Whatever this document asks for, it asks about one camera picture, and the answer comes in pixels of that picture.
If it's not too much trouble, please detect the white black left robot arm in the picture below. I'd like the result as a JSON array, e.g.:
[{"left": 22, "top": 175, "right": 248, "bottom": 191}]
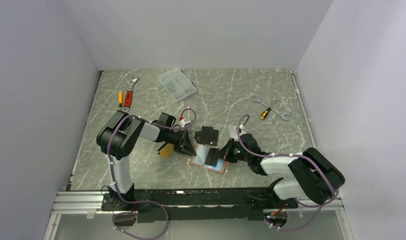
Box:
[{"left": 96, "top": 110, "right": 196, "bottom": 210}]

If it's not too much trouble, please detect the red handled adjustable wrench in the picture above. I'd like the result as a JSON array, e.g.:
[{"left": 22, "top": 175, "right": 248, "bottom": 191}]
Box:
[{"left": 122, "top": 77, "right": 139, "bottom": 112}]

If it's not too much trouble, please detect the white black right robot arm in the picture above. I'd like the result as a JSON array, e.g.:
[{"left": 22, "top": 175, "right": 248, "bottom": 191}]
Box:
[{"left": 215, "top": 133, "right": 345, "bottom": 208}]

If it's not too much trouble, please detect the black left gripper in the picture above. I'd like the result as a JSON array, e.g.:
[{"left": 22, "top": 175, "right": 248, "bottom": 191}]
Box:
[{"left": 165, "top": 129, "right": 197, "bottom": 157}]

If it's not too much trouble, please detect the silver VIP card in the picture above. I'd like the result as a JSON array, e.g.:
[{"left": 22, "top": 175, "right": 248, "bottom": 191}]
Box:
[{"left": 228, "top": 125, "right": 238, "bottom": 140}]

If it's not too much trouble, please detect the clear plastic screw box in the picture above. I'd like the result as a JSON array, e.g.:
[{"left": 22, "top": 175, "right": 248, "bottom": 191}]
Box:
[{"left": 157, "top": 68, "right": 197, "bottom": 102}]

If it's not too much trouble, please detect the black card stack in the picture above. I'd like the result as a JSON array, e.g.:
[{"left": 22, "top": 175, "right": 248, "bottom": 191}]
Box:
[{"left": 194, "top": 126, "right": 219, "bottom": 146}]

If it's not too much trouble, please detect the silver open end wrench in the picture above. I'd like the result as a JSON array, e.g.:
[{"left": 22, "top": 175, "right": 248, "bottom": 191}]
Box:
[{"left": 251, "top": 95, "right": 289, "bottom": 121}]

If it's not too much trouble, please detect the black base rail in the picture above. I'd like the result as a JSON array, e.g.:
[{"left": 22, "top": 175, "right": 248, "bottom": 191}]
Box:
[{"left": 101, "top": 187, "right": 298, "bottom": 223}]

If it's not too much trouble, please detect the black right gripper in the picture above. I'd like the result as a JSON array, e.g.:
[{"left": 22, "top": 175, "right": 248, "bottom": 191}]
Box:
[{"left": 214, "top": 138, "right": 251, "bottom": 164}]

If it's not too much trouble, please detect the black VIP card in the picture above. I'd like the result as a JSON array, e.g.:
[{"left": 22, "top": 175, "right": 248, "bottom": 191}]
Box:
[{"left": 204, "top": 147, "right": 219, "bottom": 167}]

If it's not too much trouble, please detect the small yellow handled screwdriver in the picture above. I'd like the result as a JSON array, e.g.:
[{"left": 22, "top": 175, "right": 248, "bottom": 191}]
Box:
[{"left": 118, "top": 91, "right": 123, "bottom": 109}]

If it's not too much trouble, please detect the tan leather card holder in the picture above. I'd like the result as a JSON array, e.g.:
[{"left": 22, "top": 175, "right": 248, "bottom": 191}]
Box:
[{"left": 188, "top": 144, "right": 228, "bottom": 174}]

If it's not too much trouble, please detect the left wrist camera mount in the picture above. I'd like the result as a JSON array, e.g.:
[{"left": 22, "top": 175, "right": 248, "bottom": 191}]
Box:
[{"left": 179, "top": 116, "right": 192, "bottom": 129}]

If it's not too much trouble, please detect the yellow black screwdriver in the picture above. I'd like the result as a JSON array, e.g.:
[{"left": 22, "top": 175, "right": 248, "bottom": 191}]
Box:
[{"left": 260, "top": 101, "right": 272, "bottom": 120}]

